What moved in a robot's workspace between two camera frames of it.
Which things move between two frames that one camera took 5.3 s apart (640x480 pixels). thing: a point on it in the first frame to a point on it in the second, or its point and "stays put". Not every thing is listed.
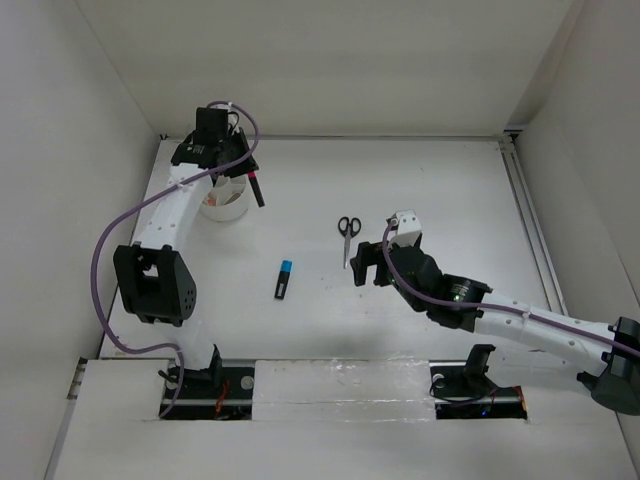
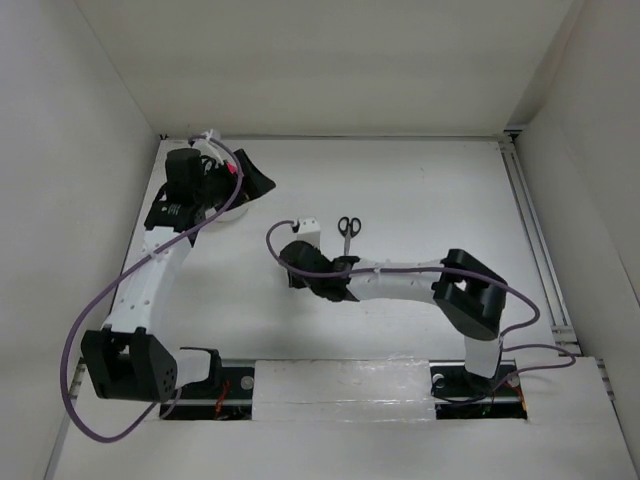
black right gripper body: x=417 y=304 to x=315 y=285
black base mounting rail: x=462 y=390 stays put
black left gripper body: x=234 y=145 to x=218 y=187
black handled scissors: x=348 y=230 stays put
